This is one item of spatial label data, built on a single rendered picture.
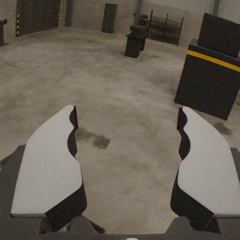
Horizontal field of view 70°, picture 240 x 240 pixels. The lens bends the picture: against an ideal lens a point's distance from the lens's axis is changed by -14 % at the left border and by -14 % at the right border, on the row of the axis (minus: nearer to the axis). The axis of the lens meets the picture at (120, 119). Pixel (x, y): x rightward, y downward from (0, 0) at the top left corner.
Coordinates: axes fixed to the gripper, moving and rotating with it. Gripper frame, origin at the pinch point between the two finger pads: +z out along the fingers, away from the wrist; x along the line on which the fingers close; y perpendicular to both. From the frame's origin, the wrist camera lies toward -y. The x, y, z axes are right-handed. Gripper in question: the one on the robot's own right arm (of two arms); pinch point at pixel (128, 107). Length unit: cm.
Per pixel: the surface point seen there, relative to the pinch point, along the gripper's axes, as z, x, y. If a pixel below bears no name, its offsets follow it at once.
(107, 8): 1249, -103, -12
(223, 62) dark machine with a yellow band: 317, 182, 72
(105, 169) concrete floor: 144, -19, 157
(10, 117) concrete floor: 216, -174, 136
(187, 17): 1256, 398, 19
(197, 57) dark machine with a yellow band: 336, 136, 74
